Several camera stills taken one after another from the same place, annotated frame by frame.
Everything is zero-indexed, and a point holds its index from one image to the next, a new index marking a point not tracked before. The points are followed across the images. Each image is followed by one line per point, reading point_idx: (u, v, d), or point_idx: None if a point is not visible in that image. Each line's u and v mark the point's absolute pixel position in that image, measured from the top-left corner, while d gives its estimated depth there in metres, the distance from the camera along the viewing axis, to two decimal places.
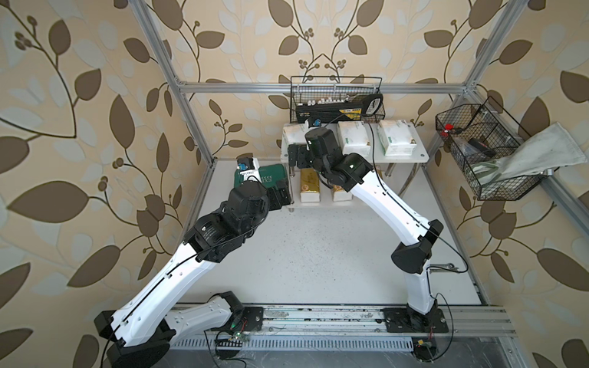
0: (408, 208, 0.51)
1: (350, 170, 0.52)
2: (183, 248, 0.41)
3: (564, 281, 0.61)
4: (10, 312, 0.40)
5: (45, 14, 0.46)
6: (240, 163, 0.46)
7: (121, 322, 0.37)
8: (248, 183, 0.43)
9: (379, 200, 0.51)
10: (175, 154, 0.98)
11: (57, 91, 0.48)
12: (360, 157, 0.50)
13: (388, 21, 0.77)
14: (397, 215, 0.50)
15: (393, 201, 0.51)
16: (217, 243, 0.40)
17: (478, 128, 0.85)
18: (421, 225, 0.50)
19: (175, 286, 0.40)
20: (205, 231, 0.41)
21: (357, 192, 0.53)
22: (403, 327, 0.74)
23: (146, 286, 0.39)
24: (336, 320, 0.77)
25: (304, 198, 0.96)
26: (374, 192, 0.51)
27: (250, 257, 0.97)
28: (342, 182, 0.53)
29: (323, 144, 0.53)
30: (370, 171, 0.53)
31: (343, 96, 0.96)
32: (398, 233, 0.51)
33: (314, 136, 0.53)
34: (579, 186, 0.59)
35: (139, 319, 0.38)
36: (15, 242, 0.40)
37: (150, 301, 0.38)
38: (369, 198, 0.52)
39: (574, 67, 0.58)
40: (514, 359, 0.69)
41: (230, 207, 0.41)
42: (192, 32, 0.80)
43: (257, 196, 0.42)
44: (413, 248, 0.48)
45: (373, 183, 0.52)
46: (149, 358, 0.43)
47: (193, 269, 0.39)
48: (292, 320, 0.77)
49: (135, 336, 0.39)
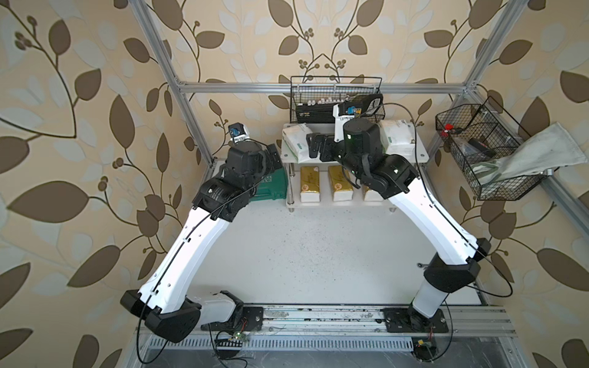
0: (456, 225, 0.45)
1: (394, 175, 0.44)
2: (194, 211, 0.41)
3: (564, 281, 0.61)
4: (10, 312, 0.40)
5: (45, 14, 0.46)
6: (231, 129, 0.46)
7: (151, 293, 0.38)
8: (245, 142, 0.43)
9: (425, 213, 0.44)
10: (175, 154, 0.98)
11: (57, 91, 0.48)
12: (404, 160, 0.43)
13: (388, 21, 0.77)
14: (446, 234, 0.43)
15: (442, 216, 0.44)
16: (227, 201, 0.41)
17: (478, 128, 0.85)
18: (469, 245, 0.44)
19: (195, 249, 0.40)
20: (212, 193, 0.42)
21: (397, 200, 0.45)
22: (403, 327, 0.74)
23: (168, 255, 0.39)
24: (336, 320, 0.77)
25: (304, 198, 0.96)
26: (420, 205, 0.44)
27: (250, 257, 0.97)
28: (383, 188, 0.46)
29: (366, 141, 0.44)
30: (415, 178, 0.46)
31: (343, 96, 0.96)
32: (441, 251, 0.45)
33: (354, 130, 0.44)
34: (580, 186, 0.59)
35: (169, 285, 0.38)
36: (15, 242, 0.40)
37: (177, 268, 0.39)
38: (411, 209, 0.45)
39: (574, 68, 0.58)
40: (514, 360, 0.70)
41: (231, 167, 0.44)
42: (192, 32, 0.80)
43: (255, 152, 0.43)
44: (460, 269, 0.42)
45: (419, 192, 0.45)
46: (185, 323, 0.44)
47: (211, 228, 0.41)
48: (292, 320, 0.77)
49: (169, 302, 0.39)
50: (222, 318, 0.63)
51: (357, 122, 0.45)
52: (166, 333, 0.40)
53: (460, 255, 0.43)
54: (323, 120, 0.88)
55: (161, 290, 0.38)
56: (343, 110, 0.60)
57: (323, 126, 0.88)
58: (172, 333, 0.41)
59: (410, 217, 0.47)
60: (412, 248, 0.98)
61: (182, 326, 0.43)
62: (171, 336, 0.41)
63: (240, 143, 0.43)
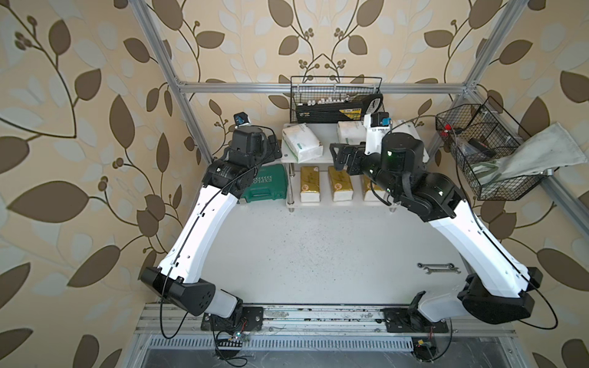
0: (505, 253, 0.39)
1: (440, 198, 0.40)
2: (205, 189, 0.44)
3: (564, 280, 0.61)
4: (10, 312, 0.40)
5: (45, 14, 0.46)
6: (237, 117, 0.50)
7: (172, 266, 0.40)
8: (247, 126, 0.46)
9: (472, 240, 0.40)
10: (175, 154, 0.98)
11: (57, 91, 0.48)
12: (449, 179, 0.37)
13: (388, 21, 0.77)
14: (498, 264, 0.39)
15: (491, 243, 0.40)
16: (236, 176, 0.44)
17: (478, 128, 0.85)
18: (521, 276, 0.40)
19: (210, 223, 0.43)
20: (222, 170, 0.45)
21: (442, 226, 0.41)
22: (403, 327, 0.74)
23: (183, 231, 0.42)
24: (336, 320, 0.77)
25: (304, 198, 0.96)
26: (468, 231, 0.40)
27: (250, 257, 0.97)
28: (426, 212, 0.41)
29: (409, 159, 0.39)
30: (462, 200, 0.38)
31: (343, 96, 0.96)
32: (487, 280, 0.41)
33: (396, 146, 0.39)
34: (580, 185, 0.59)
35: (189, 257, 0.40)
36: (15, 242, 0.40)
37: (194, 240, 0.41)
38: (455, 234, 0.41)
39: (575, 67, 0.58)
40: (515, 360, 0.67)
41: (235, 148, 0.48)
42: (192, 32, 0.80)
43: (256, 133, 0.47)
44: (511, 303, 0.38)
45: (466, 218, 0.40)
46: (203, 297, 0.46)
47: (223, 202, 0.44)
48: (292, 320, 0.77)
49: (191, 273, 0.41)
50: (223, 313, 0.62)
51: (397, 136, 0.41)
52: (188, 305, 0.42)
53: (511, 287, 0.38)
54: (324, 120, 0.88)
55: (182, 262, 0.40)
56: (378, 121, 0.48)
57: (323, 126, 0.88)
58: (194, 306, 0.44)
59: (452, 241, 0.42)
60: (412, 248, 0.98)
61: (201, 298, 0.45)
62: (192, 311, 0.44)
63: (242, 127, 0.45)
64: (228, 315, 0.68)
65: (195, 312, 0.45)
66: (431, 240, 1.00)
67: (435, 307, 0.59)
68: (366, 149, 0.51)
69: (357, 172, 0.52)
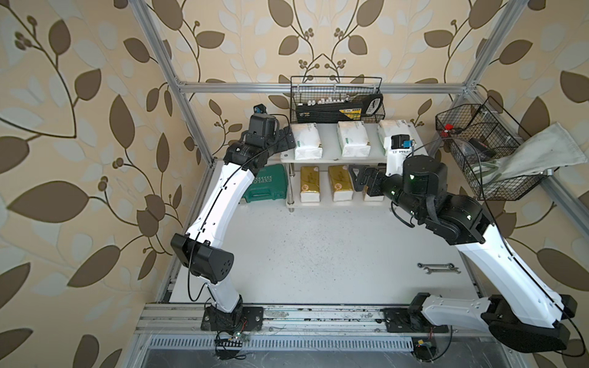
0: (537, 281, 0.39)
1: (468, 222, 0.39)
2: (226, 167, 0.49)
3: (564, 281, 0.61)
4: (9, 312, 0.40)
5: (45, 14, 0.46)
6: (256, 107, 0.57)
7: (199, 230, 0.44)
8: (262, 114, 0.51)
9: (503, 267, 0.38)
10: (175, 154, 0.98)
11: (57, 91, 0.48)
12: (475, 202, 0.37)
13: (388, 21, 0.77)
14: (530, 293, 0.38)
15: (521, 269, 0.39)
16: (253, 156, 0.49)
17: (478, 128, 0.85)
18: (553, 304, 0.38)
19: (231, 195, 0.47)
20: (241, 150, 0.50)
21: (469, 250, 0.40)
22: (403, 327, 0.74)
23: (208, 202, 0.47)
24: (336, 320, 0.77)
25: (304, 198, 0.96)
26: (498, 257, 0.38)
27: (250, 257, 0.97)
28: (454, 236, 0.40)
29: (433, 182, 0.39)
30: (490, 225, 0.40)
31: (343, 96, 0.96)
32: (518, 308, 0.40)
33: (418, 169, 0.39)
34: (579, 186, 0.59)
35: (214, 223, 0.45)
36: (15, 242, 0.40)
37: (218, 210, 0.46)
38: (485, 260, 0.39)
39: (575, 68, 0.58)
40: (514, 359, 0.69)
41: (252, 132, 0.54)
42: (192, 32, 0.80)
43: (271, 119, 0.53)
44: (546, 334, 0.36)
45: (497, 244, 0.39)
46: (224, 264, 0.49)
47: (243, 178, 0.48)
48: (292, 320, 0.77)
49: (215, 238, 0.46)
50: (225, 309, 0.63)
51: (419, 159, 0.41)
52: (213, 268, 0.46)
53: (546, 317, 0.37)
54: (324, 120, 0.88)
55: (208, 228, 0.45)
56: (399, 144, 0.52)
57: (323, 126, 0.88)
58: (218, 269, 0.48)
59: (479, 265, 0.41)
60: (412, 248, 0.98)
61: (222, 266, 0.49)
62: (215, 276, 0.48)
63: (258, 115, 0.51)
64: (229, 311, 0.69)
65: (219, 276, 0.49)
66: (431, 240, 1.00)
67: (442, 316, 0.58)
68: (387, 169, 0.51)
69: (377, 192, 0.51)
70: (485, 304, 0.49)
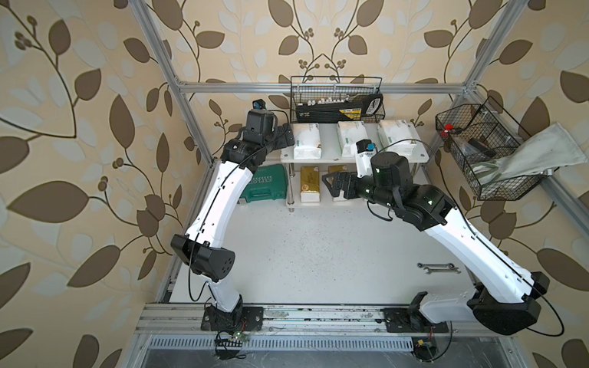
0: (504, 258, 0.41)
1: (429, 207, 0.43)
2: (224, 165, 0.48)
3: (564, 280, 0.61)
4: (9, 312, 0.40)
5: (45, 14, 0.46)
6: (255, 102, 0.52)
7: (198, 231, 0.44)
8: (260, 110, 0.49)
9: (465, 245, 0.41)
10: (175, 154, 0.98)
11: (57, 91, 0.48)
12: (438, 188, 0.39)
13: (388, 21, 0.77)
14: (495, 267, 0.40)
15: (485, 247, 0.41)
16: (251, 153, 0.48)
17: (478, 128, 0.85)
18: (521, 280, 0.40)
19: (230, 195, 0.47)
20: (238, 148, 0.49)
21: (437, 233, 0.43)
22: (403, 327, 0.74)
23: (206, 202, 0.46)
24: (336, 320, 0.77)
25: (304, 198, 0.96)
26: (461, 236, 0.42)
27: (250, 257, 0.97)
28: (418, 221, 0.45)
29: (396, 173, 0.44)
30: (452, 208, 0.44)
31: (343, 96, 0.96)
32: (491, 287, 0.42)
33: (382, 162, 0.44)
34: (579, 185, 0.59)
35: (212, 224, 0.45)
36: (15, 242, 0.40)
37: (215, 210, 0.45)
38: (451, 241, 0.43)
39: (574, 68, 0.58)
40: (514, 359, 0.69)
41: (249, 128, 0.52)
42: (192, 32, 0.80)
43: (268, 115, 0.52)
44: (514, 307, 0.38)
45: (459, 224, 0.43)
46: (225, 262, 0.50)
47: (241, 175, 0.48)
48: (292, 320, 0.77)
49: (215, 238, 0.45)
50: (226, 307, 0.63)
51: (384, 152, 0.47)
52: (214, 265, 0.46)
53: (514, 293, 0.39)
54: (324, 120, 0.88)
55: (206, 228, 0.44)
56: (363, 147, 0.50)
57: (323, 126, 0.88)
58: (218, 268, 0.48)
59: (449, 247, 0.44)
60: (412, 248, 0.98)
61: (223, 264, 0.49)
62: (216, 274, 0.48)
63: (257, 110, 0.49)
64: (229, 310, 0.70)
65: (222, 274, 0.50)
66: (431, 240, 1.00)
67: (438, 310, 0.59)
68: (360, 172, 0.56)
69: (354, 195, 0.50)
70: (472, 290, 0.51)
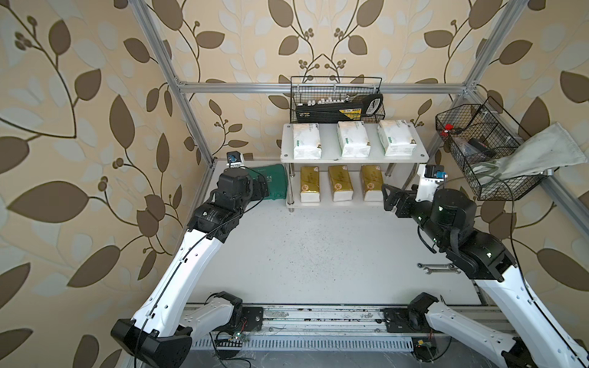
0: (559, 329, 0.39)
1: (487, 260, 0.41)
2: (190, 233, 0.45)
3: (564, 280, 0.61)
4: (10, 312, 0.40)
5: (46, 14, 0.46)
6: (230, 156, 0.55)
7: (146, 317, 0.38)
8: (235, 169, 0.49)
9: (520, 307, 0.39)
10: (175, 154, 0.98)
11: (57, 91, 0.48)
12: (497, 241, 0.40)
13: (388, 21, 0.77)
14: (546, 336, 0.38)
15: (541, 314, 0.39)
16: (222, 221, 0.46)
17: (478, 128, 0.85)
18: (577, 359, 0.37)
19: (192, 268, 0.42)
20: (207, 214, 0.46)
21: (488, 287, 0.42)
22: (403, 327, 0.74)
23: (162, 278, 0.41)
24: (336, 320, 0.77)
25: (304, 198, 0.96)
26: (517, 297, 0.40)
27: (250, 257, 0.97)
28: (472, 271, 0.43)
29: (460, 217, 0.42)
30: (513, 266, 0.42)
31: (343, 96, 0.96)
32: (537, 355, 0.40)
33: (448, 202, 0.42)
34: (578, 185, 0.59)
35: (166, 306, 0.39)
36: (15, 242, 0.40)
37: (172, 289, 0.40)
38: (504, 299, 0.41)
39: (574, 68, 0.58)
40: None
41: (222, 191, 0.49)
42: (192, 32, 0.80)
43: (242, 176, 0.49)
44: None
45: (517, 284, 0.40)
46: (179, 353, 0.44)
47: (206, 247, 0.44)
48: (292, 320, 0.77)
49: (166, 324, 0.40)
50: (222, 321, 0.63)
51: (450, 192, 0.44)
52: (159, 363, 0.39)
53: None
54: (324, 121, 0.88)
55: (157, 313, 0.38)
56: (432, 173, 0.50)
57: (323, 126, 0.88)
58: (168, 362, 0.41)
59: (500, 306, 0.42)
60: (412, 248, 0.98)
61: (176, 354, 0.43)
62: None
63: (230, 170, 0.48)
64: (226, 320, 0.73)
65: None
66: None
67: (447, 326, 0.58)
68: (416, 195, 0.55)
69: (405, 214, 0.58)
70: (510, 342, 0.48)
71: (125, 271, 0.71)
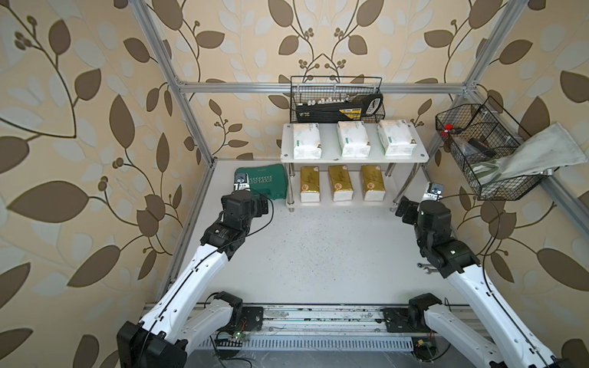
0: (521, 327, 0.42)
1: (451, 256, 0.51)
2: (202, 248, 0.50)
3: (564, 280, 0.61)
4: (10, 312, 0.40)
5: (45, 14, 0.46)
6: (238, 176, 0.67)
7: (156, 318, 0.40)
8: (239, 192, 0.55)
9: (479, 298, 0.46)
10: (175, 154, 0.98)
11: (57, 91, 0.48)
12: (465, 247, 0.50)
13: (388, 21, 0.77)
14: (504, 327, 0.42)
15: (498, 305, 0.44)
16: (231, 238, 0.52)
17: (478, 128, 0.85)
18: (536, 352, 0.40)
19: (201, 278, 0.47)
20: (218, 232, 0.53)
21: (454, 282, 0.50)
22: (403, 327, 0.74)
23: (174, 285, 0.44)
24: (336, 320, 0.77)
25: (304, 198, 0.96)
26: (475, 288, 0.47)
27: (249, 257, 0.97)
28: (440, 266, 0.52)
29: (435, 221, 0.53)
30: (475, 265, 0.49)
31: (343, 96, 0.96)
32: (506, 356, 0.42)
33: (428, 208, 0.54)
34: (578, 185, 0.59)
35: (175, 310, 0.42)
36: (15, 242, 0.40)
37: (182, 294, 0.43)
38: (467, 292, 0.48)
39: (574, 68, 0.58)
40: None
41: (230, 212, 0.55)
42: (192, 32, 0.80)
43: (248, 199, 0.56)
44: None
45: (476, 277, 0.48)
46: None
47: (217, 260, 0.49)
48: (292, 320, 0.77)
49: (173, 326, 0.42)
50: (223, 323, 0.65)
51: (435, 203, 0.55)
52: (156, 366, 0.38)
53: (520, 357, 0.39)
54: (324, 120, 0.88)
55: (166, 316, 0.41)
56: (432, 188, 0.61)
57: (323, 125, 0.88)
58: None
59: (470, 303, 0.48)
60: (412, 248, 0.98)
61: None
62: None
63: (235, 194, 0.55)
64: (229, 317, 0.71)
65: None
66: None
67: (442, 328, 0.59)
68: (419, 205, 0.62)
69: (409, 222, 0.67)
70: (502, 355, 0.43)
71: (125, 271, 0.71)
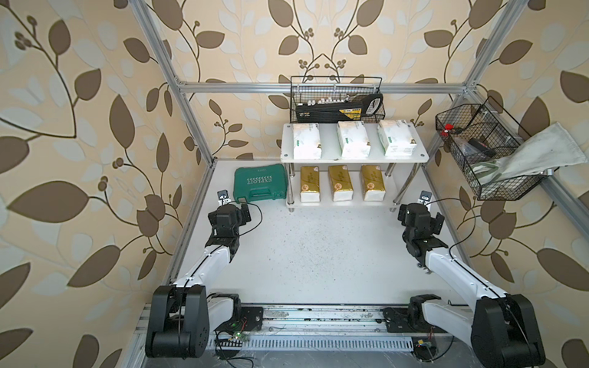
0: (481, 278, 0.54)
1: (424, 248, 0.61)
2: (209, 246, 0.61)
3: (564, 280, 0.61)
4: (10, 312, 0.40)
5: (45, 14, 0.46)
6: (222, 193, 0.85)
7: (189, 277, 0.47)
8: (224, 206, 0.67)
9: (446, 264, 0.54)
10: (175, 153, 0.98)
11: (57, 91, 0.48)
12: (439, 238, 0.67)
13: (388, 21, 0.77)
14: (465, 278, 0.49)
15: (460, 266, 0.53)
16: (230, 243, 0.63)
17: (478, 128, 0.85)
18: (489, 290, 0.45)
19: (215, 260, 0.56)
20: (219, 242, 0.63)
21: (432, 264, 0.59)
22: (403, 327, 0.74)
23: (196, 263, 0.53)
24: (336, 320, 0.77)
25: (304, 198, 0.96)
26: (442, 257, 0.57)
27: (249, 257, 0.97)
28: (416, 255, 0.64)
29: (417, 218, 0.65)
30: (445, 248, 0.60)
31: (343, 96, 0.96)
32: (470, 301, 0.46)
33: (412, 208, 0.67)
34: (579, 186, 0.59)
35: (201, 275, 0.49)
36: (16, 242, 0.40)
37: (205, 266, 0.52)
38: (439, 264, 0.57)
39: (574, 68, 0.58)
40: None
41: (222, 224, 0.66)
42: (192, 32, 0.80)
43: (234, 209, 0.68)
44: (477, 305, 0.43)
45: (443, 252, 0.59)
46: (202, 330, 0.45)
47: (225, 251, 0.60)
48: (292, 320, 0.77)
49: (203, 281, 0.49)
50: (225, 317, 0.63)
51: (419, 205, 0.68)
52: (195, 315, 0.42)
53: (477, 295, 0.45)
54: (324, 120, 0.88)
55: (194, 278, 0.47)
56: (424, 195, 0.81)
57: (323, 125, 0.88)
58: (199, 325, 0.44)
59: (444, 274, 0.55)
60: None
61: (201, 330, 0.45)
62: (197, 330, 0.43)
63: (222, 208, 0.66)
64: (230, 317, 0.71)
65: (192, 340, 0.41)
66: None
67: (439, 316, 0.58)
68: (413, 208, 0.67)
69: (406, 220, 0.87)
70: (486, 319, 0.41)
71: (125, 271, 0.71)
